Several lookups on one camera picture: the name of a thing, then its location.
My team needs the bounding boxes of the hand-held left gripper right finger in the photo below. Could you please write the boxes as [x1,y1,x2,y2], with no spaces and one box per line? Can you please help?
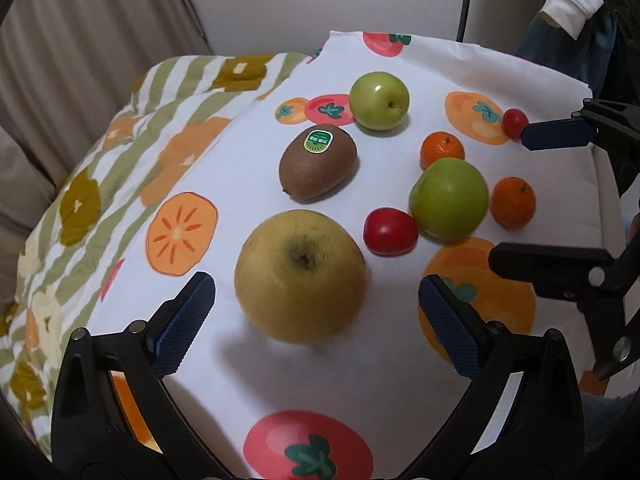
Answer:
[400,274,586,480]

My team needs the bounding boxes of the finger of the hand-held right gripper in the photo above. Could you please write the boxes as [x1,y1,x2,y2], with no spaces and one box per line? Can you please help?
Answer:
[520,99,640,196]
[488,242,640,380]

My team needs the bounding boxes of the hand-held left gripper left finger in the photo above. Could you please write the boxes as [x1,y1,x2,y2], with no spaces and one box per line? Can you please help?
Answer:
[50,271,231,480]

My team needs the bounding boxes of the small red cherry tomato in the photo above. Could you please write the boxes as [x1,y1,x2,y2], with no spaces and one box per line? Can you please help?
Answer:
[501,108,530,140]

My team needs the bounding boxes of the orange mandarin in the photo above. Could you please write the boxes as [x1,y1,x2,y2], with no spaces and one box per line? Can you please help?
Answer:
[490,176,537,231]
[419,131,466,171]

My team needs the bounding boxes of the green apple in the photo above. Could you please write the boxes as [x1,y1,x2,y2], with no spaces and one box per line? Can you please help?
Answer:
[348,72,411,132]
[409,157,490,240]

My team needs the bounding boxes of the brown kiwi with green sticker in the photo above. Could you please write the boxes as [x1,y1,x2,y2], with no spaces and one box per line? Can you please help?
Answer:
[278,124,359,204]

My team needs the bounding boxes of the blue denim garment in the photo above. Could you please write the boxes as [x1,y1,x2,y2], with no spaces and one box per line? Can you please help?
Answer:
[515,10,618,98]

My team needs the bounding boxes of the white fruit-print cloth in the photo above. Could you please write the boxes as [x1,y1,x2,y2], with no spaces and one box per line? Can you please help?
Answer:
[85,30,621,480]

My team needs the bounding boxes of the green striped flower quilt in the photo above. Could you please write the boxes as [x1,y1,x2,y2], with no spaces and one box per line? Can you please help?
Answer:
[0,52,311,461]

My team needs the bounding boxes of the beige curtain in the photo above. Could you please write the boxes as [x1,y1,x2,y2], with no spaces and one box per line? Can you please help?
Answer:
[0,0,213,311]

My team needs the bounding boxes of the black cable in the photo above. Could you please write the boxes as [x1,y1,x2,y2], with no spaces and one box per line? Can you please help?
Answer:
[456,0,476,43]

